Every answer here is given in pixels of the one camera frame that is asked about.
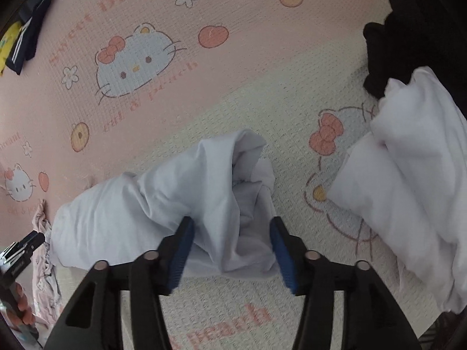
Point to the pink cat printed blanket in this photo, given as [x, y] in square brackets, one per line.
[237, 62]

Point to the white folded garment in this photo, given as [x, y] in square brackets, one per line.
[412, 189]

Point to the navy white striped shorts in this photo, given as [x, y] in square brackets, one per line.
[33, 25]

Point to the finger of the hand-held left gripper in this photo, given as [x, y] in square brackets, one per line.
[27, 246]

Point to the pink printed small garment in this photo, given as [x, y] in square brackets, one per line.
[45, 288]

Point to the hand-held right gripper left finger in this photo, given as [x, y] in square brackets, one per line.
[182, 255]

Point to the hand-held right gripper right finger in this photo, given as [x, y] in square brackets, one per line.
[282, 259]

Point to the white shirt with navy trim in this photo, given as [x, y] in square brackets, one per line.
[146, 204]

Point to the person's left hand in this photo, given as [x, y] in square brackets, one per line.
[26, 310]

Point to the black clothes pile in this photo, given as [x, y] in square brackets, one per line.
[405, 36]

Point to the yellow plush toy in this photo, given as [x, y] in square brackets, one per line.
[9, 43]

